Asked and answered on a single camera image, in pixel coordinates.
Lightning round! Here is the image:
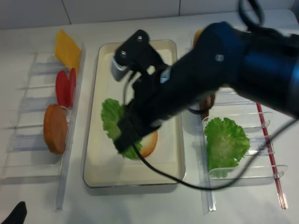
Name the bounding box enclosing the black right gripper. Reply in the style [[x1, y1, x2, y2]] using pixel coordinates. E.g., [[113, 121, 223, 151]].
[[114, 67, 187, 154]]

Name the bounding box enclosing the green lettuce leaf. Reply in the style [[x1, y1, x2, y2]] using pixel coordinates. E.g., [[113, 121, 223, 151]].
[[204, 117, 250, 178], [100, 98, 142, 160]]

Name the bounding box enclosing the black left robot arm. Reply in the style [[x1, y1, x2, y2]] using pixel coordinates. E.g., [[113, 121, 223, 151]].
[[1, 201, 27, 224]]

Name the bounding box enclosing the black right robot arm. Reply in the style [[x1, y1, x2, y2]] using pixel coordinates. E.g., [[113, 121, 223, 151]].
[[112, 22, 299, 152]]

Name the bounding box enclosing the right red tomato slice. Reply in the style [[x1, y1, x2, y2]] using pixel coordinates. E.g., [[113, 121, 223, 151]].
[[68, 68, 76, 107]]

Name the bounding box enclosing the red tomato slice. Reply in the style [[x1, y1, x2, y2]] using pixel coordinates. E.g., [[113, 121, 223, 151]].
[[55, 70, 69, 108], [68, 68, 76, 107]]

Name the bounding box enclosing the left red tomato slice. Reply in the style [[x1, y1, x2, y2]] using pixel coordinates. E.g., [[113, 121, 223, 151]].
[[55, 70, 69, 108]]

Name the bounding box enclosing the front brown meat patty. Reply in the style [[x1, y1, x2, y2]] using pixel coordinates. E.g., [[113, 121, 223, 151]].
[[199, 93, 216, 120]]

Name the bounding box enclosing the green lettuce leaf in rack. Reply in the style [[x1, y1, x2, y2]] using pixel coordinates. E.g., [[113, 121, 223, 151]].
[[204, 117, 250, 178]]

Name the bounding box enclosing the yellow cheese slice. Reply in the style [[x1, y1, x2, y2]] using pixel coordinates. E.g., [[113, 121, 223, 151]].
[[54, 29, 81, 73]]

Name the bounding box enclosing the toasted bun slice on tray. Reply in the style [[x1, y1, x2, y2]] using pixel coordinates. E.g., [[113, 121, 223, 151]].
[[140, 131, 158, 158]]

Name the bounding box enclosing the cream rectangular metal tray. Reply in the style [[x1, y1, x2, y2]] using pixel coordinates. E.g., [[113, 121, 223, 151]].
[[83, 43, 185, 188]]

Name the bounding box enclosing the brown bun in left rack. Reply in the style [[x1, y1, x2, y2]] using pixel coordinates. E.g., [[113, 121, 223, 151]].
[[43, 104, 68, 154]]

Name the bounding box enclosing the clear acrylic left rack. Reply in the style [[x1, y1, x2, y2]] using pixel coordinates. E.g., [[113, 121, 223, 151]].
[[0, 44, 86, 210]]

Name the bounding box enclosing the left golden bun half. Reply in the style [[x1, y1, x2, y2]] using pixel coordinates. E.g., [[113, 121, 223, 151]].
[[192, 29, 203, 47]]

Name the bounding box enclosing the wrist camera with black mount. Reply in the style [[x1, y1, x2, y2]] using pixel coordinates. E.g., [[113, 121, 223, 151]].
[[111, 29, 167, 82]]

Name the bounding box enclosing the black cable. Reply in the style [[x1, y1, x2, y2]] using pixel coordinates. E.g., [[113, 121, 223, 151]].
[[122, 0, 299, 190]]

